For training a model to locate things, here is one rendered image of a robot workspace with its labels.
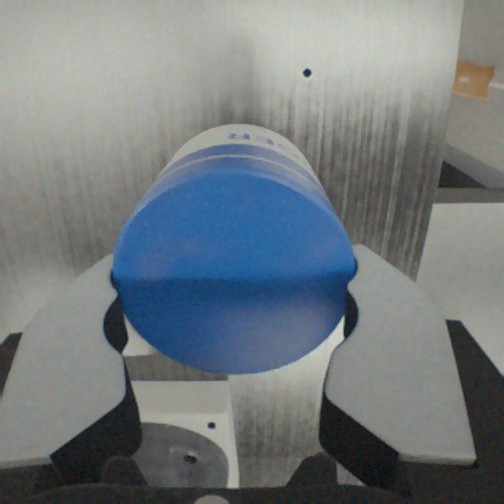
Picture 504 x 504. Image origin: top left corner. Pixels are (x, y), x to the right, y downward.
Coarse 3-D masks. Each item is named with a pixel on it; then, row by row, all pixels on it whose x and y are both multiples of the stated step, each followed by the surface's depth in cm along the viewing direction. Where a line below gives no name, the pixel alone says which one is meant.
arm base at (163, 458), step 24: (144, 432) 35; (168, 432) 35; (192, 432) 37; (144, 456) 33; (168, 456) 34; (192, 456) 36; (216, 456) 37; (168, 480) 32; (192, 480) 34; (216, 480) 35
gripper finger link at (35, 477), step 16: (16, 336) 9; (0, 352) 8; (0, 368) 8; (0, 384) 7; (48, 464) 6; (0, 480) 5; (16, 480) 5; (32, 480) 5; (48, 480) 6; (0, 496) 5; (16, 496) 5
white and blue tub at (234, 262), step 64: (256, 128) 15; (192, 192) 10; (256, 192) 10; (320, 192) 11; (128, 256) 11; (192, 256) 11; (256, 256) 11; (320, 256) 11; (192, 320) 12; (256, 320) 12; (320, 320) 12
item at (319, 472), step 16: (112, 464) 6; (128, 464) 6; (304, 464) 6; (320, 464) 6; (336, 464) 6; (112, 480) 5; (128, 480) 5; (144, 480) 5; (304, 480) 5; (320, 480) 5; (336, 480) 5; (32, 496) 5; (48, 496) 5; (64, 496) 5; (80, 496) 5; (96, 496) 5; (112, 496) 5; (128, 496) 5; (144, 496) 5; (160, 496) 5; (176, 496) 5; (192, 496) 5; (208, 496) 5; (224, 496) 5; (240, 496) 5; (256, 496) 5; (272, 496) 5; (288, 496) 5; (304, 496) 5; (320, 496) 5; (336, 496) 5; (352, 496) 5; (368, 496) 5; (384, 496) 5; (400, 496) 5
